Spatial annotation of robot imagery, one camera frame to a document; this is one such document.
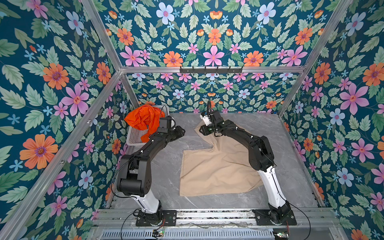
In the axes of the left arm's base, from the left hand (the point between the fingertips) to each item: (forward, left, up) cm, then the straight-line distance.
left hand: (185, 126), depth 90 cm
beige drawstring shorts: (-22, -24, -15) cm, 36 cm away
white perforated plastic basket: (+3, +36, -11) cm, 38 cm away
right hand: (+5, -11, -8) cm, 15 cm away
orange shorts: (+16, +29, -6) cm, 34 cm away
